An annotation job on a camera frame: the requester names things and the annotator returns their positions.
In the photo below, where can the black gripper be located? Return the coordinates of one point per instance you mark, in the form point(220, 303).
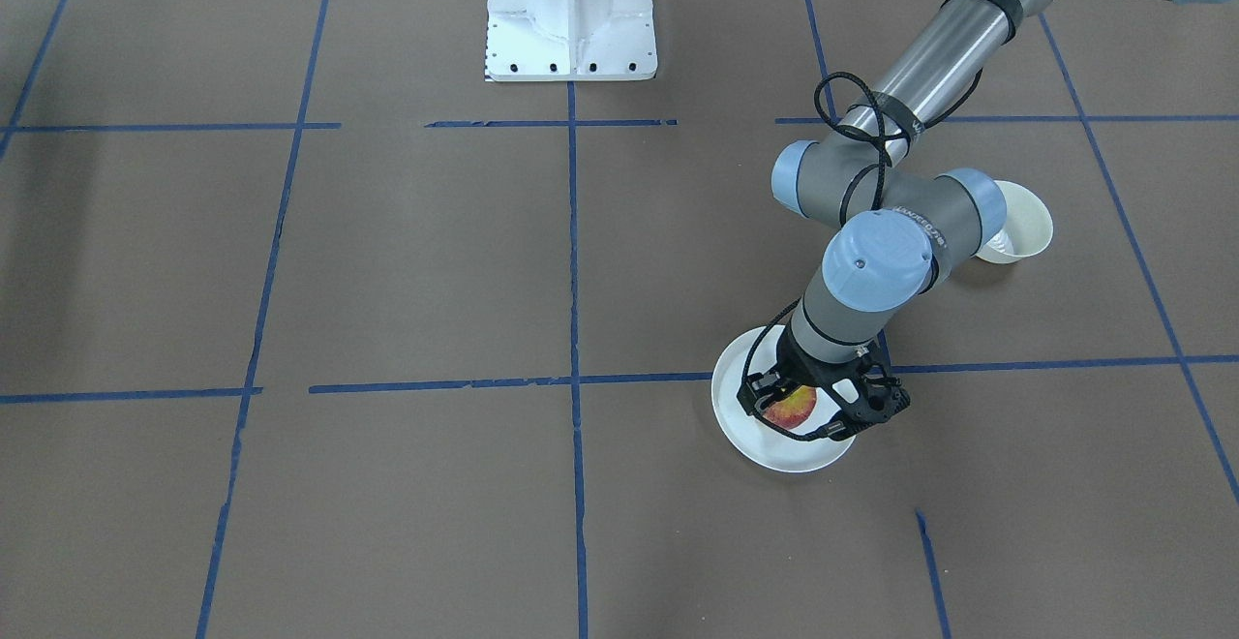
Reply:
point(805, 370)

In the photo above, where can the red yellow apple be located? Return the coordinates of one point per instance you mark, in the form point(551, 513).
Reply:
point(794, 410)

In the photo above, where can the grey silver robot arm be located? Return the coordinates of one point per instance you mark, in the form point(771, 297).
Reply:
point(895, 235)

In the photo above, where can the white round plate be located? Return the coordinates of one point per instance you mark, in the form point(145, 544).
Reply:
point(752, 438)

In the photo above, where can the white bowl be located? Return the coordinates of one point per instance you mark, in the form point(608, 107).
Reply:
point(1027, 231)

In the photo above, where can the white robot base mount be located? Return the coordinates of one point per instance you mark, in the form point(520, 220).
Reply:
point(536, 40)

